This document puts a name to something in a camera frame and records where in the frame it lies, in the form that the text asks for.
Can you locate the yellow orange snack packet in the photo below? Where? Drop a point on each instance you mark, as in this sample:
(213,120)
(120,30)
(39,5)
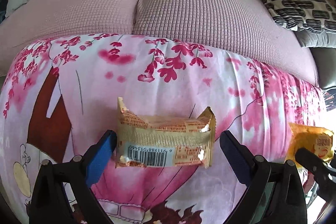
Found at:
(317,140)

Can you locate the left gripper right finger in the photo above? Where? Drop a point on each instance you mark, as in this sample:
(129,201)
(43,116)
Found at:
(274,192)

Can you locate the black white patterned pillow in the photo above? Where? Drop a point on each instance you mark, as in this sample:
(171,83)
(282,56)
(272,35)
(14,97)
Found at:
(315,16)

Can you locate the gold beige wafer packet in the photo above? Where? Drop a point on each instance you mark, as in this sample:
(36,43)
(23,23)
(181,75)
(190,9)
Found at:
(162,141)

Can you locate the pink waffle sofa cover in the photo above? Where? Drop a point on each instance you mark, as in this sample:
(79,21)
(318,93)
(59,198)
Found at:
(240,26)

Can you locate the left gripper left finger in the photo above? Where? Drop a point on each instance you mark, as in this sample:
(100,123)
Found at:
(62,192)

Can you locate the pink cartoon print cloth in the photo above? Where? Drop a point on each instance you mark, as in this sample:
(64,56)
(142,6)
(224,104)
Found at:
(60,96)

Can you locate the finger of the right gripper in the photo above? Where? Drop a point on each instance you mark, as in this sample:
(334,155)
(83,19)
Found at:
(324,175)

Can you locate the grey cushion under pillow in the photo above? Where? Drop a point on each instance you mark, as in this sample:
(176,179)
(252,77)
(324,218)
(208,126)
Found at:
(311,40)

